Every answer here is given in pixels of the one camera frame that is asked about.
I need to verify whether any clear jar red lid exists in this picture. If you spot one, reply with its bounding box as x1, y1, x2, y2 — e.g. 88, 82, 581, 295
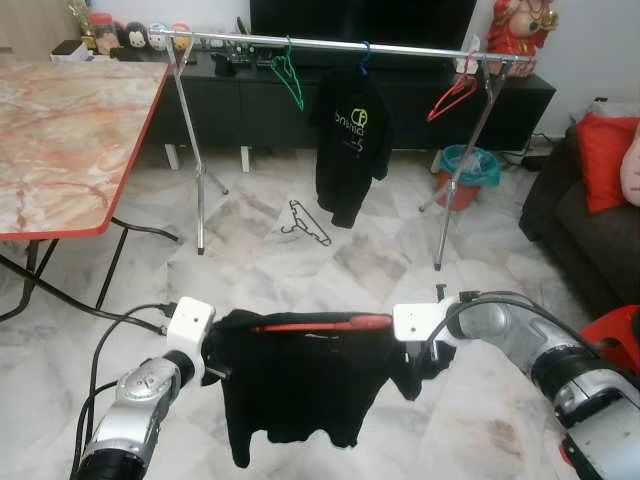
87, 12, 116, 56

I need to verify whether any red plastic stool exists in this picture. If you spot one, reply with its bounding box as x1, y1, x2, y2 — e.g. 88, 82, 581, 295
578, 305, 640, 376

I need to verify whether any blue gold trophy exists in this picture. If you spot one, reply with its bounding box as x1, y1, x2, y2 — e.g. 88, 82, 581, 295
67, 0, 91, 43

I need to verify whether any black TV console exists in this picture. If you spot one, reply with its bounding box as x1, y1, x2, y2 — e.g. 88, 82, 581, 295
50, 45, 556, 156

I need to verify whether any red plastic hanger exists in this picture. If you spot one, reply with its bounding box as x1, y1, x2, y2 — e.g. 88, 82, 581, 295
427, 55, 481, 123
250, 314, 393, 334

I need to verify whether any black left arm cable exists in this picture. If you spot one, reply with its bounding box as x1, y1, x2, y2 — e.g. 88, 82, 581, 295
72, 303, 181, 476

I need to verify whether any green plastic hanger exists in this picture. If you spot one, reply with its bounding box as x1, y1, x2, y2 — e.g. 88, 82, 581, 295
270, 38, 306, 113

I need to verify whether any black T-shirt green logo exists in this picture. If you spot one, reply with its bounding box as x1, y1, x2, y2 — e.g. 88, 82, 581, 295
200, 310, 456, 469
308, 68, 396, 229

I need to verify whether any orange bin teal bag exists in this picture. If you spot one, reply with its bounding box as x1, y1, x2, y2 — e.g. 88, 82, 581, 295
433, 145, 501, 211

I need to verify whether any white pink plastic packet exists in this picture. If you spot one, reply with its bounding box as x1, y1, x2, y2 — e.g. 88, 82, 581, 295
455, 40, 481, 76

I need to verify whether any black flat television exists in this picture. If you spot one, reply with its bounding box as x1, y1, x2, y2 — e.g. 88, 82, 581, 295
250, 0, 479, 51

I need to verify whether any red figurine doll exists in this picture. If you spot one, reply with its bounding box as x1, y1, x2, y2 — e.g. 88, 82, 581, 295
487, 0, 556, 76

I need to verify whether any silver metal clothes rack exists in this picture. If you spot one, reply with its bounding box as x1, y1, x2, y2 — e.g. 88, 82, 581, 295
148, 30, 536, 271

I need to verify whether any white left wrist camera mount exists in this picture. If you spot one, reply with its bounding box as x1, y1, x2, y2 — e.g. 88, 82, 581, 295
165, 297, 216, 386

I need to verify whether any dark grey fabric sofa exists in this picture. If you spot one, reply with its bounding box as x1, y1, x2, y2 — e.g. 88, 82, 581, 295
520, 125, 640, 311

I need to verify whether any black plastic hanger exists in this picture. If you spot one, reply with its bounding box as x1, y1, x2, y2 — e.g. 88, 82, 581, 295
280, 200, 333, 246

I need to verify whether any white blue round plush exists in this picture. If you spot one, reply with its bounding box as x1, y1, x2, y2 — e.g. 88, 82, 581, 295
148, 22, 172, 49

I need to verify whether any pink cat face cushion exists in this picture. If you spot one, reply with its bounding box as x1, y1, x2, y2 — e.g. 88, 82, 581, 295
620, 130, 640, 206

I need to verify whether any black white box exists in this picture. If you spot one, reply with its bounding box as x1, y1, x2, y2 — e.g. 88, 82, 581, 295
50, 40, 89, 63

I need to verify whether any marble table red edge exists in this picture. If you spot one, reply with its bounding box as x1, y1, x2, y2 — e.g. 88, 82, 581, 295
0, 55, 186, 321

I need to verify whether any red square cushion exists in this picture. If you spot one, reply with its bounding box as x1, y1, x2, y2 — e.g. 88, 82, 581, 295
575, 112, 640, 214

